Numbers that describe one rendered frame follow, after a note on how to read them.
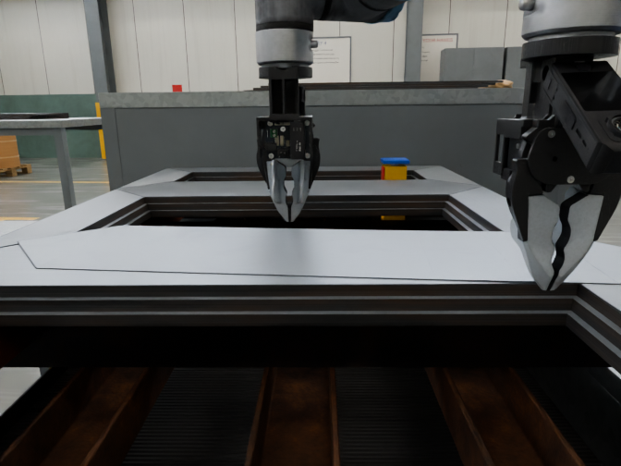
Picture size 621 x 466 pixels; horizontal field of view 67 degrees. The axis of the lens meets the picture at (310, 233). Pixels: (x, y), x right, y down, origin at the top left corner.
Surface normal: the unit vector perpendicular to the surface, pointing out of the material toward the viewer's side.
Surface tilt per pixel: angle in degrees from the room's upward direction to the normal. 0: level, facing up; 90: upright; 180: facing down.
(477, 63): 90
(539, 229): 90
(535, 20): 91
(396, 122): 90
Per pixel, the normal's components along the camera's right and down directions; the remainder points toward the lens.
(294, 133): -0.02, 0.26
